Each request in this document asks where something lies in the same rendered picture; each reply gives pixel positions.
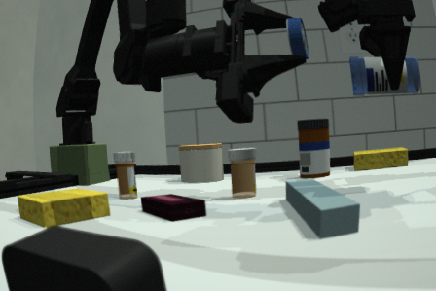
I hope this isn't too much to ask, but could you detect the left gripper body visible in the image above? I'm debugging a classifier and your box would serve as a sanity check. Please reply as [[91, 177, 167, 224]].
[[176, 0, 253, 124]]

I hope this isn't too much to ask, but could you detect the blue ribbed bottle cap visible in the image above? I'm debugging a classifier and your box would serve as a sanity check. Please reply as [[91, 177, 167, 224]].
[[286, 18, 309, 59]]

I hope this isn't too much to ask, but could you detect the amber pill bottle with white cap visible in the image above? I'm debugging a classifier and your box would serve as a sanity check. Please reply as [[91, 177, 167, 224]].
[[113, 152, 138, 200]]

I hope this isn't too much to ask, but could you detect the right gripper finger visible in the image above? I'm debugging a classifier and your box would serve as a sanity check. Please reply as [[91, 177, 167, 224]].
[[365, 26, 411, 90], [363, 43, 382, 57]]

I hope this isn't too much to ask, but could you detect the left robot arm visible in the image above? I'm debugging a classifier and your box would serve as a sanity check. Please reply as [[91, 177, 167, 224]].
[[56, 0, 187, 146]]

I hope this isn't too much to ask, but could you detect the brown jar with black cap and white label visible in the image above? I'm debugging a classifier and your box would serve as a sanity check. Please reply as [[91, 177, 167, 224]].
[[298, 119, 330, 178]]

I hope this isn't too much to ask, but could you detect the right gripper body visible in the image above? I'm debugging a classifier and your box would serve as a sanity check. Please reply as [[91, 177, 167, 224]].
[[359, 0, 416, 50]]

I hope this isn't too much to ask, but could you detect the translucent blue pill bottle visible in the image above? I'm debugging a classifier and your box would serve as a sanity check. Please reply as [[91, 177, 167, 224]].
[[349, 56, 420, 96]]

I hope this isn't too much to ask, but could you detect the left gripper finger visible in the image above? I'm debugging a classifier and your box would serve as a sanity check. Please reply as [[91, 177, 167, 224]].
[[242, 55, 307, 97], [243, 0, 293, 35]]

